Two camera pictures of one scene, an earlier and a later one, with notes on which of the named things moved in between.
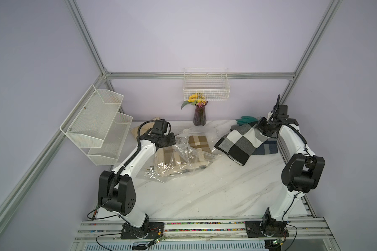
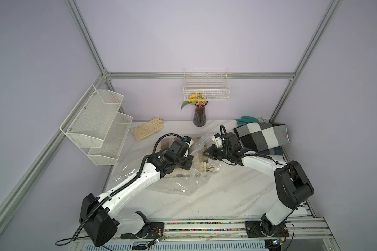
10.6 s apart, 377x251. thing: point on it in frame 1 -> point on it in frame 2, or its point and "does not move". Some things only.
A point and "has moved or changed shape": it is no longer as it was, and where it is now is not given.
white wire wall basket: (213, 82) does not move
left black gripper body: (168, 140) -> (185, 163)
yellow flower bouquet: (196, 99) does not move
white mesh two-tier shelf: (96, 128) does not move
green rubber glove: (246, 120) does not move
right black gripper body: (265, 127) -> (218, 153)
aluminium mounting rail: (300, 231) does not move
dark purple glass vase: (199, 116) does not move
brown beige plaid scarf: (178, 158) has moved or changed shape
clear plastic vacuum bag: (193, 150) has moved or changed shape
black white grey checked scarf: (241, 141) has moved or changed shape
